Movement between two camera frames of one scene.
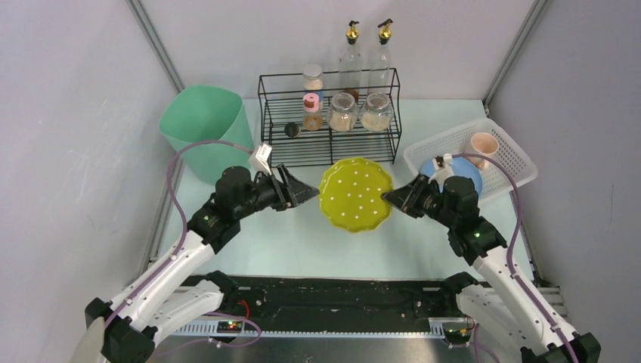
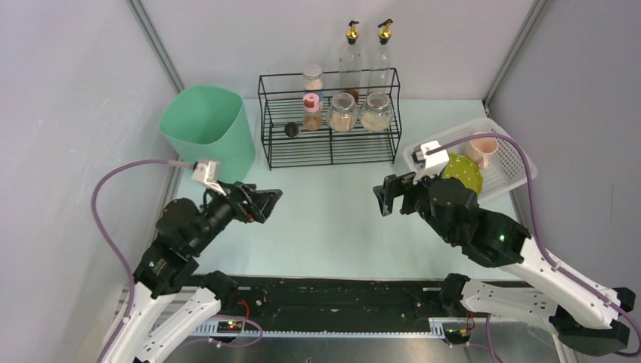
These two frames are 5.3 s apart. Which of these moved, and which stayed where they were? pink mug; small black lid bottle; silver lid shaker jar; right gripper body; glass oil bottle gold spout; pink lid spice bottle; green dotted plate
Moved: green dotted plate
Stayed: small black lid bottle; pink mug; silver lid shaker jar; right gripper body; glass oil bottle gold spout; pink lid spice bottle
